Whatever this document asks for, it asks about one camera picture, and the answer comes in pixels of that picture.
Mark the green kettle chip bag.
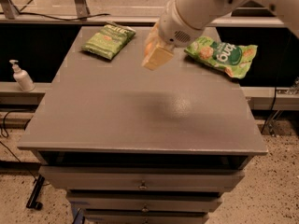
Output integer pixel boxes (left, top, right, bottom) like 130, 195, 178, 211
81, 22, 135, 61

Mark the green rice chip bag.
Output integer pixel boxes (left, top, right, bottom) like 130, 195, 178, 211
185, 36, 258, 79

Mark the white pump bottle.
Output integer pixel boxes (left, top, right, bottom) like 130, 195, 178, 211
9, 60, 35, 91

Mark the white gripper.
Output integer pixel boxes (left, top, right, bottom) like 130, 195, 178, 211
142, 3, 205, 71

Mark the grey drawer cabinet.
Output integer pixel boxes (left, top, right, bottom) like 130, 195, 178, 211
20, 27, 267, 224

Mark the black floor stand foot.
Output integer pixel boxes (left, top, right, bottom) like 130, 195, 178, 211
26, 175, 45, 210

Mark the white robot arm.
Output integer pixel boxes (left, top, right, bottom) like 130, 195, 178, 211
142, 0, 299, 70

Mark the orange fruit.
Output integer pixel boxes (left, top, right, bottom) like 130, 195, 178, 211
144, 42, 152, 56

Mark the black floor cable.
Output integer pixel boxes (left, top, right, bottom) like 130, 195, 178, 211
0, 109, 38, 182

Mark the black cable on rail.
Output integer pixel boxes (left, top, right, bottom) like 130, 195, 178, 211
13, 7, 111, 21

